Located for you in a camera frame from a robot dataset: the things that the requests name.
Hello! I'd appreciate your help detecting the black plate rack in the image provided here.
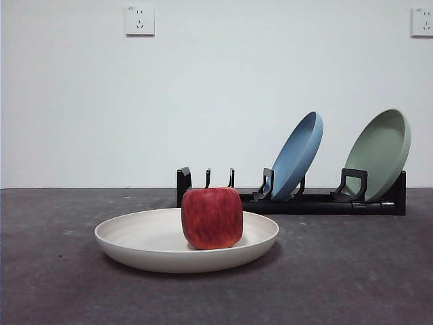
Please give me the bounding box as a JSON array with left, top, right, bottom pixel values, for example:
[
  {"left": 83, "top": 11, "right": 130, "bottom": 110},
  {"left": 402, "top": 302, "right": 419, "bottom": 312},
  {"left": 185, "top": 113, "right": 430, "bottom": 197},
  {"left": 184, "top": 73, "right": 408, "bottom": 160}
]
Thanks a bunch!
[{"left": 176, "top": 167, "right": 407, "bottom": 216}]

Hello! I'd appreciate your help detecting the white wall socket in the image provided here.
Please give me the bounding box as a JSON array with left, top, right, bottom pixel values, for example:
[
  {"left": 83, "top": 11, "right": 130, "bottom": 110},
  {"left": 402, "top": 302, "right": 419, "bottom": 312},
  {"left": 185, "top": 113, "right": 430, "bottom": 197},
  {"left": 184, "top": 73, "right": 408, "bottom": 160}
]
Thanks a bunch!
[
  {"left": 410, "top": 7, "right": 433, "bottom": 38},
  {"left": 125, "top": 5, "right": 156, "bottom": 37}
]

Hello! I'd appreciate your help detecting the green plate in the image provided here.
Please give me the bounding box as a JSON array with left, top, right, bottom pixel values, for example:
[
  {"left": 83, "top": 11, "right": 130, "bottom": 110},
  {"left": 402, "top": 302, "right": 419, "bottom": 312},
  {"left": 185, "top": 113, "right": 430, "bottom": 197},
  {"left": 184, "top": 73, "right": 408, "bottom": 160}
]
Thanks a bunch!
[{"left": 344, "top": 108, "right": 412, "bottom": 203}]

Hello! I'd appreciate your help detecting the blue plate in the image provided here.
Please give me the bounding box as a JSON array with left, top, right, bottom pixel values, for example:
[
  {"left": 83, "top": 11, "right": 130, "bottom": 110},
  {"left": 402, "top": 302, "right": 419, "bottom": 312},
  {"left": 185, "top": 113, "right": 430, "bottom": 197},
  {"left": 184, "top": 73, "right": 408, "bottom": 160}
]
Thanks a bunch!
[{"left": 270, "top": 110, "right": 324, "bottom": 201}]

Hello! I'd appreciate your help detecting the red apple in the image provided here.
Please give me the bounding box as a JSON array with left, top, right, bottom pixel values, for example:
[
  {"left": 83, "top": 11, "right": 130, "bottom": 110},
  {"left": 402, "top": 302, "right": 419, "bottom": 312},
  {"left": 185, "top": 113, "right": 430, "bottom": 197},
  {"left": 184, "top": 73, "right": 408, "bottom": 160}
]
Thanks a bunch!
[{"left": 181, "top": 186, "right": 244, "bottom": 251}]

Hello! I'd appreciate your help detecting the pale yellow plate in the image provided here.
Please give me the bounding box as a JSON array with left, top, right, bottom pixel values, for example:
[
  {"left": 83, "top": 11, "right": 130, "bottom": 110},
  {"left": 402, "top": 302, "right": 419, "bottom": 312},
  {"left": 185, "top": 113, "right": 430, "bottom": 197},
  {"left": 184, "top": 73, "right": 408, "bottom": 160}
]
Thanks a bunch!
[{"left": 93, "top": 207, "right": 279, "bottom": 274}]

